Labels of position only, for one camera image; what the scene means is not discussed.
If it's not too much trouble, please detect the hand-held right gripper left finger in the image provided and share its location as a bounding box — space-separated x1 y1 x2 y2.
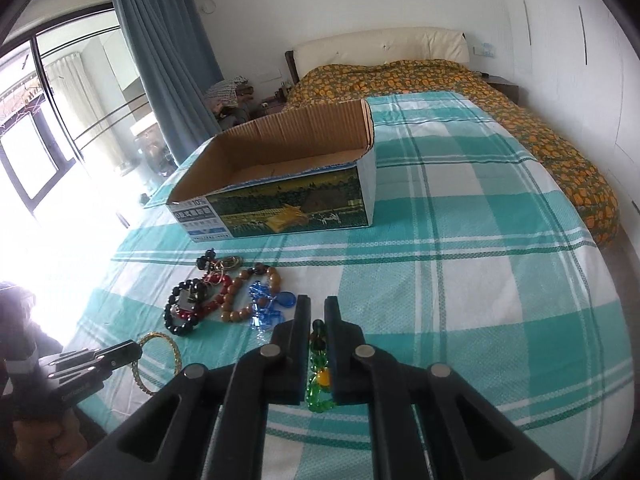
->
65 295 313 480

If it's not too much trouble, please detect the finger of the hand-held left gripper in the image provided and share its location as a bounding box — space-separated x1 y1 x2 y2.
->
47 357 143 387
45 340 143 365

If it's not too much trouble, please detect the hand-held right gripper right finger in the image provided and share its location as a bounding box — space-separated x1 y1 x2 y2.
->
324 296 558 480

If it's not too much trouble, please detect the green bead bracelet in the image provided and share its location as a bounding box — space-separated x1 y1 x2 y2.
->
305 319 335 406

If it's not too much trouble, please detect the gold bangle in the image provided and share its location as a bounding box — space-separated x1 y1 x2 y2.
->
131 332 181 397

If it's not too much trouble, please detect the blue crystal bracelet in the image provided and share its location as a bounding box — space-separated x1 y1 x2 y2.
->
247 280 299 333

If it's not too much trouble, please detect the wooden bead bracelet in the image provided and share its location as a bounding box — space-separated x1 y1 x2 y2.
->
220 262 282 325

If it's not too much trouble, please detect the black bead bracelet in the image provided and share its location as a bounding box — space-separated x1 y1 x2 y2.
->
163 280 214 337

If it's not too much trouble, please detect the black strap keychain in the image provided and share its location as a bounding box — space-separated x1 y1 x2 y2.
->
180 284 208 312

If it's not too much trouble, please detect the red bead bracelet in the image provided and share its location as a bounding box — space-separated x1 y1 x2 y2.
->
175 271 236 322

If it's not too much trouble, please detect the metal keychain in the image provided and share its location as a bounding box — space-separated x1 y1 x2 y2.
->
214 255 245 275

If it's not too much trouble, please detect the cardboard box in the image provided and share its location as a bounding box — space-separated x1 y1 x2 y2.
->
166 99 377 239

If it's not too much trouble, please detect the person's left hand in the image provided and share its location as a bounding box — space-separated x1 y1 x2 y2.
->
10 405 90 480

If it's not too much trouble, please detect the teal plaid bed sheet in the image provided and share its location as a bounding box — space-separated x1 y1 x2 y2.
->
60 91 633 480

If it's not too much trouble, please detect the dark wooden nightstand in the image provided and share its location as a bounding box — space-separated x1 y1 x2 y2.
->
250 92 292 122
482 72 521 107

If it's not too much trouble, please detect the sliding glass door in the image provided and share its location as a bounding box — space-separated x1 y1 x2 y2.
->
0 2 176 221

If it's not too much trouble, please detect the pile of clothes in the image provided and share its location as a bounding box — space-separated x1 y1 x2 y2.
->
202 76 257 127

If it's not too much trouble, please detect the bed with orange floral cover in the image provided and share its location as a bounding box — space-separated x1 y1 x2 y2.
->
285 59 621 250

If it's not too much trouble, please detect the cream padded headboard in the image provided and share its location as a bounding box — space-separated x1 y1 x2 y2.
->
285 26 472 83

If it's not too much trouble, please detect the blue curtain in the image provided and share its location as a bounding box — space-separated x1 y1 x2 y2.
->
107 0 226 166

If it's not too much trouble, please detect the white wardrobe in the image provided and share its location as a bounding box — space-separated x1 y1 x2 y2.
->
500 0 640 211

